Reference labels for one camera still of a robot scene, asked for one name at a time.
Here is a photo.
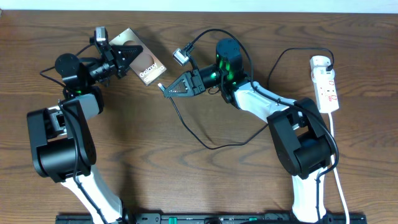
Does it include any white power strip cord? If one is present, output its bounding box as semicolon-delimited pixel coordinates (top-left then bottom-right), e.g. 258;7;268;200
328;112;351;224

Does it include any white charger plug adapter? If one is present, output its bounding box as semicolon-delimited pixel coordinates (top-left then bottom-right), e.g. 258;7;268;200
310;55;331;69

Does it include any bronze Galaxy smartphone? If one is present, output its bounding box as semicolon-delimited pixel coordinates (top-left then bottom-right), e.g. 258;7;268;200
109;28;167;86

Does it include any black left camera cable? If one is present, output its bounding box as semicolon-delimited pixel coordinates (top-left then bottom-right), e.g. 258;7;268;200
39;43;106;224

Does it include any black camera cable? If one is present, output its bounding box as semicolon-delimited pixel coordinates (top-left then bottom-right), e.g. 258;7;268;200
183;28;340;224
39;43;106;224

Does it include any white power strip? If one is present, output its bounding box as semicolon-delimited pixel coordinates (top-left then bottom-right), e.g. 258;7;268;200
311;67;339;113

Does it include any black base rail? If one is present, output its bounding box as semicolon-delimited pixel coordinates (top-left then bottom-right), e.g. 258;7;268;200
55;212;368;224

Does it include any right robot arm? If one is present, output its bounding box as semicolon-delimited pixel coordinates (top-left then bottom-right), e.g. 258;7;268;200
162;38;338;223

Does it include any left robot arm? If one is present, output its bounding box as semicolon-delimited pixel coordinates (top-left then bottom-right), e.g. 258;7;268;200
27;40;143;223

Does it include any black right camera cable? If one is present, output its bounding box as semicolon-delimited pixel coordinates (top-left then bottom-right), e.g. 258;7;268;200
183;28;340;224

